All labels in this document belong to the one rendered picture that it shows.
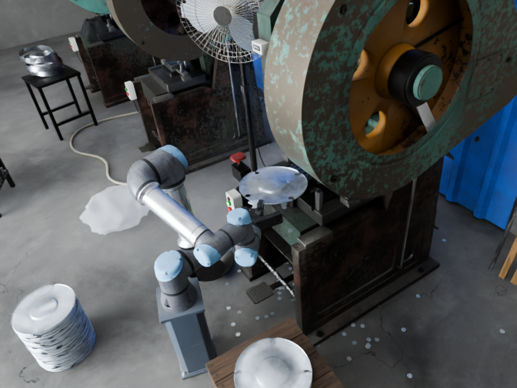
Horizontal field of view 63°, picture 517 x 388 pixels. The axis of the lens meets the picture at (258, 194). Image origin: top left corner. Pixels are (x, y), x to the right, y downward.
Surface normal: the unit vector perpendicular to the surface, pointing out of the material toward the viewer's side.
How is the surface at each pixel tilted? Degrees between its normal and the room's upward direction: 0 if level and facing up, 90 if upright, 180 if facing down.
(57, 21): 90
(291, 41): 65
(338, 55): 90
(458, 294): 0
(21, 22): 90
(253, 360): 0
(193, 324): 90
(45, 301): 0
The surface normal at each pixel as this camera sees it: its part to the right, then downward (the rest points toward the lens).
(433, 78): 0.52, 0.48
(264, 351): -0.09, -0.79
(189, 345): 0.27, 0.56
